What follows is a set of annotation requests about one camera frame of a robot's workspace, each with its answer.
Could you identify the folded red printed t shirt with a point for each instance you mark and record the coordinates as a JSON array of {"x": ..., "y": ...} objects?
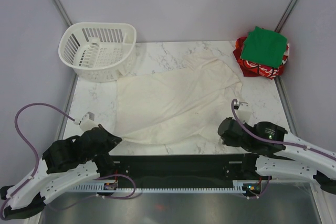
[{"x": 251, "y": 69}]

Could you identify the white plastic laundry basket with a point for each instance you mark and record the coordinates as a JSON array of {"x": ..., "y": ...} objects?
[{"x": 99, "y": 52}]

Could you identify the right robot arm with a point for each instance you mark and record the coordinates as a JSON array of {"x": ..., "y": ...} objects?
[{"x": 280, "y": 153}]

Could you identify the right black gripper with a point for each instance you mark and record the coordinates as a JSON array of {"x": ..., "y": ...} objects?
[{"x": 229, "y": 143}]

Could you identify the white slotted cable duct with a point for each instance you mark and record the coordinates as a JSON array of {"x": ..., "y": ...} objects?
[{"x": 104, "y": 187}]

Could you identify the right aluminium frame post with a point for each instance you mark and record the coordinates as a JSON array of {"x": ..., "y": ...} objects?
[{"x": 285, "y": 16}]

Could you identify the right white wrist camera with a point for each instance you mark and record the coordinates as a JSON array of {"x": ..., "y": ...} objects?
[{"x": 243, "y": 111}]

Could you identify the left aluminium table rail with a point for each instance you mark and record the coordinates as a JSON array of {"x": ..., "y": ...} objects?
[{"x": 69, "y": 98}]

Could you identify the cream white t shirt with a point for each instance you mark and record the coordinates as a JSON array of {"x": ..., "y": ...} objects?
[{"x": 172, "y": 106}]

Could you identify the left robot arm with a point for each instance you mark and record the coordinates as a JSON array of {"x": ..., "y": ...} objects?
[{"x": 64, "y": 165}]

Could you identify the folded green t shirt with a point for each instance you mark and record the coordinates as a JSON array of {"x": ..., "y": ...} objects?
[{"x": 264, "y": 47}]

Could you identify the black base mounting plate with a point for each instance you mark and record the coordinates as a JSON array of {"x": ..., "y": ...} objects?
[{"x": 179, "y": 171}]

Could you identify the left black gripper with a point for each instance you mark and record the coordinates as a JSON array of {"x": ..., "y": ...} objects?
[{"x": 112, "y": 142}]

